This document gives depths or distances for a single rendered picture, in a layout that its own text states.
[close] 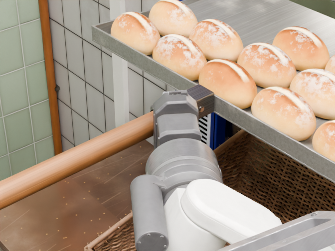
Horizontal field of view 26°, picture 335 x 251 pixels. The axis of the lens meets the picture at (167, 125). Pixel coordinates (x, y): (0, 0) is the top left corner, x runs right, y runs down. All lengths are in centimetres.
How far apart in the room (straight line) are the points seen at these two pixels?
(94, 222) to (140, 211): 101
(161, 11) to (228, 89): 25
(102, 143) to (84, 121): 149
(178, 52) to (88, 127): 134
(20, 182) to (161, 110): 19
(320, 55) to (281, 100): 18
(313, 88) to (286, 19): 30
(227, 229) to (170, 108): 22
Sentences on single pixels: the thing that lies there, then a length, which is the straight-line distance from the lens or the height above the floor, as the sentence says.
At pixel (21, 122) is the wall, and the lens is 248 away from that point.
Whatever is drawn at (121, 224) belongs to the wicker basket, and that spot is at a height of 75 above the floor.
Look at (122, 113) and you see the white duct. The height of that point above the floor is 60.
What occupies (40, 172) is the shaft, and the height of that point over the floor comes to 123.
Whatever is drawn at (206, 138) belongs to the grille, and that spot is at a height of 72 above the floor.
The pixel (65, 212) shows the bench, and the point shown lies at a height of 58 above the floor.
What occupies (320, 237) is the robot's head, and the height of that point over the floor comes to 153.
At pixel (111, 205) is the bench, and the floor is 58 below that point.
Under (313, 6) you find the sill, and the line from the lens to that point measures 146.
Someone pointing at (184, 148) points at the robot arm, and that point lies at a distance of 83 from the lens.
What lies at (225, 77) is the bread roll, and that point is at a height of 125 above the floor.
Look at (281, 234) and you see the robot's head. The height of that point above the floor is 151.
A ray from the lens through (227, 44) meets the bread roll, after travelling 111.
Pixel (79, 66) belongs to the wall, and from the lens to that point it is 229.
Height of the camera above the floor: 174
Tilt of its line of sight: 34 degrees down
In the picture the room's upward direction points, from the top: straight up
